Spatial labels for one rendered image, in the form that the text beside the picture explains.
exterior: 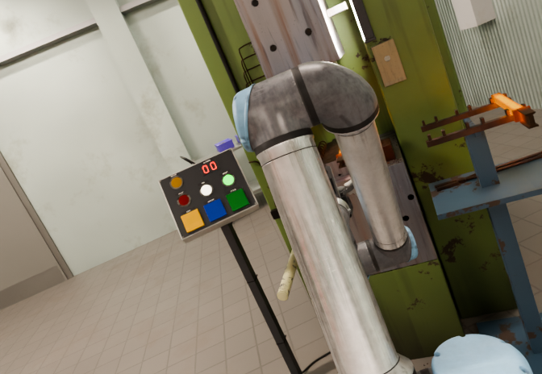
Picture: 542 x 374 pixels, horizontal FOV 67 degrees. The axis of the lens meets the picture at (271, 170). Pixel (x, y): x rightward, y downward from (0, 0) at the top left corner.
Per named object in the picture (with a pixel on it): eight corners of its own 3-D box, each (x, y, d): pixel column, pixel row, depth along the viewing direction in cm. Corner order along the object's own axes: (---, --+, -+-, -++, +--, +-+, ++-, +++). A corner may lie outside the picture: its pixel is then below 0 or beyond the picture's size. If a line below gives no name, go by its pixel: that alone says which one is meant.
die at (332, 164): (367, 168, 169) (360, 149, 167) (321, 183, 176) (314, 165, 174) (366, 142, 208) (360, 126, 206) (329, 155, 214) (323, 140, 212)
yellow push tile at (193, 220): (204, 225, 165) (197, 208, 167) (187, 233, 165) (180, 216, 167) (205, 226, 167) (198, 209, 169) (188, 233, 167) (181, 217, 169)
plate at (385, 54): (406, 79, 166) (393, 38, 163) (385, 87, 169) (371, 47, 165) (406, 78, 168) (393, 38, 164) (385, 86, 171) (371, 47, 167)
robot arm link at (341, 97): (352, 28, 76) (409, 234, 120) (289, 56, 78) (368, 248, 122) (372, 57, 67) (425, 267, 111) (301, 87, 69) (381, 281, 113)
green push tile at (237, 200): (249, 203, 168) (241, 187, 170) (233, 211, 167) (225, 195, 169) (249, 204, 169) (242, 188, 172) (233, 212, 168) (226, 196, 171)
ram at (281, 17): (361, 50, 155) (323, -58, 146) (269, 88, 167) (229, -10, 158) (362, 46, 194) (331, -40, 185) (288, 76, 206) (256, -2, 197)
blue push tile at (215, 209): (227, 214, 166) (220, 197, 168) (210, 222, 166) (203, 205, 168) (227, 215, 168) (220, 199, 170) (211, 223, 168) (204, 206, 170)
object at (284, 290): (291, 301, 161) (285, 289, 160) (278, 303, 163) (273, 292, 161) (306, 245, 202) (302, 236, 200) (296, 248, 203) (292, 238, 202)
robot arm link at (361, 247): (381, 282, 111) (364, 243, 109) (340, 295, 113) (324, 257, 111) (374, 265, 121) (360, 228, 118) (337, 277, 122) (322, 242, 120)
